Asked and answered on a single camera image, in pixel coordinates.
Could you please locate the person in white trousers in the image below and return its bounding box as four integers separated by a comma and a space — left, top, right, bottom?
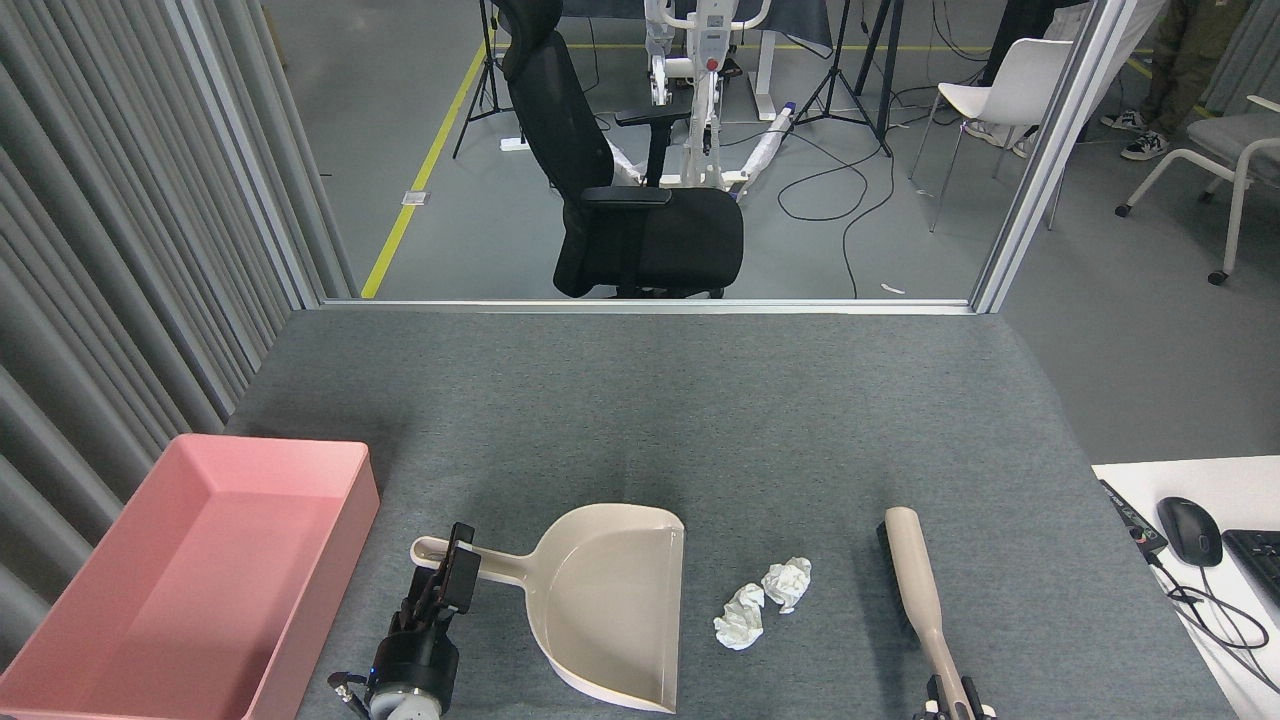
960, 0, 1166, 159

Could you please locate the thin black tripod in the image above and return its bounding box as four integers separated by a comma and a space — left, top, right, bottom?
452, 0, 516, 159

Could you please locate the white plastic chair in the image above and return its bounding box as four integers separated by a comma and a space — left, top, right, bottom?
908, 38, 1076, 233

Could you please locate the beige plastic dustpan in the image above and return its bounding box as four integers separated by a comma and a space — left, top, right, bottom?
410, 503, 687, 714

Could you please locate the silver post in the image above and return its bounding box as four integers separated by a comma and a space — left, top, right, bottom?
970, 0, 1146, 314

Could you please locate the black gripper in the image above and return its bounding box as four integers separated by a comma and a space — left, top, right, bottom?
375, 522, 481, 696

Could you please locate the pink plastic bin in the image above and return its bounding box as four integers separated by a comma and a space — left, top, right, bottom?
0, 433, 381, 720

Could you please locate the wide grey curtain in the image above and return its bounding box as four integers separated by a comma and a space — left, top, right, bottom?
0, 0, 356, 671

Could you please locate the white side desk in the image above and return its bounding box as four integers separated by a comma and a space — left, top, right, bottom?
1092, 457, 1280, 720

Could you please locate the black flat device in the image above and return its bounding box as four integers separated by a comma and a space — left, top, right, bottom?
1098, 480, 1169, 561

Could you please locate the black computer mouse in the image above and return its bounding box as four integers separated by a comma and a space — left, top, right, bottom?
1157, 497, 1224, 568

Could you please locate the narrow grey curtain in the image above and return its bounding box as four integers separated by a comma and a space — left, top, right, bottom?
1195, 0, 1280, 116

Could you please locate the black desk cable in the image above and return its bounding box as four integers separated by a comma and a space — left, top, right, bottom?
1145, 550, 1280, 691

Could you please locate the person in olive trousers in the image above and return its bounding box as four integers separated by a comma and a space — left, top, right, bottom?
1100, 0, 1251, 161

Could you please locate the black office chair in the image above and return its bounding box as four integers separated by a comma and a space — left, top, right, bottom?
497, 0, 746, 299

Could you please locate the black floor cable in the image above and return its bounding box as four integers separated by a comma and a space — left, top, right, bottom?
778, 130, 896, 299

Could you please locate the white stand on wheels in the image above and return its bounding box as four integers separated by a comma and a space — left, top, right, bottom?
605, 0, 801, 196

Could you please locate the large black tripod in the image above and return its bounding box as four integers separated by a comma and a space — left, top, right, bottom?
790, 0, 906, 159

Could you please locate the black keyboard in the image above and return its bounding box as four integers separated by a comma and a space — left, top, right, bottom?
1222, 529, 1280, 606

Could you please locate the white paper ball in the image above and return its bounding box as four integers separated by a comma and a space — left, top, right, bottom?
713, 583, 766, 651
761, 557, 813, 613

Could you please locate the silver rail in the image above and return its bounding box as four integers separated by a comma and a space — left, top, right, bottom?
320, 298, 976, 316

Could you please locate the beige hand brush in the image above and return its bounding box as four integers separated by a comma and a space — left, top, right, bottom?
877, 506, 976, 720

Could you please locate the grey chair with white frame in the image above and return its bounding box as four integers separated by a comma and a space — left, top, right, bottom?
1115, 95, 1280, 286

